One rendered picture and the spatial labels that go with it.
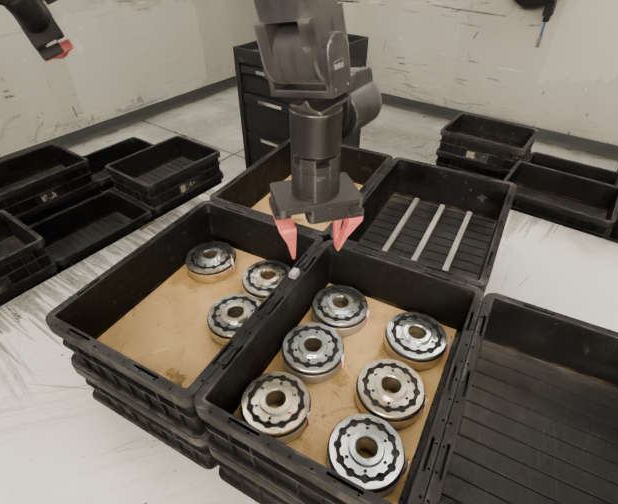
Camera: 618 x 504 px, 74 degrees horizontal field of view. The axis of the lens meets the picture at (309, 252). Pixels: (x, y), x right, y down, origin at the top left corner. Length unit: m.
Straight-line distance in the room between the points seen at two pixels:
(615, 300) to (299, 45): 1.01
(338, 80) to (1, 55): 3.27
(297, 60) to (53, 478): 0.75
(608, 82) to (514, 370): 3.14
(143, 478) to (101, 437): 0.12
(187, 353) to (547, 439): 0.57
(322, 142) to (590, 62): 3.37
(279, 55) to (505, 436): 0.59
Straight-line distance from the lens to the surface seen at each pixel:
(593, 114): 3.83
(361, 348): 0.74
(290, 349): 0.70
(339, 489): 0.52
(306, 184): 0.47
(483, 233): 1.06
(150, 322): 0.83
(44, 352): 1.06
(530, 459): 0.71
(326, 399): 0.68
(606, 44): 3.72
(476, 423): 0.71
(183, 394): 0.59
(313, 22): 0.41
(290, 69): 0.43
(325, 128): 0.44
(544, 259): 1.27
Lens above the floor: 1.42
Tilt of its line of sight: 39 degrees down
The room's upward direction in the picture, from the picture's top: straight up
